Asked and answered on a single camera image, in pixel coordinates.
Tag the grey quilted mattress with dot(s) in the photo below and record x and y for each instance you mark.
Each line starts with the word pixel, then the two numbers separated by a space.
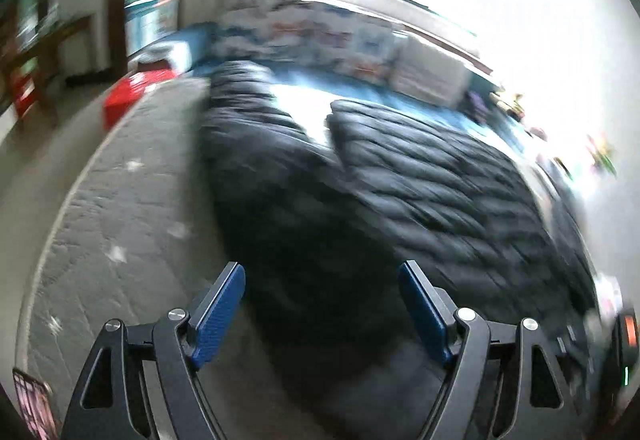
pixel 125 220

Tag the large red plastic stool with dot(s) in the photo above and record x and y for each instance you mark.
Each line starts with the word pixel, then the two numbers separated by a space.
pixel 130 94

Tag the butterfly print pillow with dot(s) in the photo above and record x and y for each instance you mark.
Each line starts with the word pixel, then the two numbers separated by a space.
pixel 265 29
pixel 360 44

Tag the purple toy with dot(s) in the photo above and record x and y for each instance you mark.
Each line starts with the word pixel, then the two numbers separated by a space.
pixel 476 104

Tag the blue sofa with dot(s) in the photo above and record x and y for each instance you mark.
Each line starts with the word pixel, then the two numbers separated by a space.
pixel 195 42

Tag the small red stool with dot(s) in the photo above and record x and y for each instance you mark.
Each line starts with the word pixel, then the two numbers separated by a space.
pixel 22 89

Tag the pink patterned phone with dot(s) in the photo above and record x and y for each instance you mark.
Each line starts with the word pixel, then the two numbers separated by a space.
pixel 32 402

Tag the wooden desk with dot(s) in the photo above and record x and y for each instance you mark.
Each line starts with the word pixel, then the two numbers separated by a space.
pixel 55 39

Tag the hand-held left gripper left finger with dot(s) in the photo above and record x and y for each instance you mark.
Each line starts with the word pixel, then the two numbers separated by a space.
pixel 220 315

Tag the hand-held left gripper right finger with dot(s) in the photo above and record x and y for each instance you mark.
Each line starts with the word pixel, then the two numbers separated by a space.
pixel 425 310

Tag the black puffer jacket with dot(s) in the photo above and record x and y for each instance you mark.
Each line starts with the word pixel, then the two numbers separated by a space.
pixel 350 220

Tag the brown bear plush toy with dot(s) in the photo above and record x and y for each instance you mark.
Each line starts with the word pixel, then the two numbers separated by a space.
pixel 602 154

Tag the grey pillow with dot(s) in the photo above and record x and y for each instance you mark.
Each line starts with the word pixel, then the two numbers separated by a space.
pixel 432 69

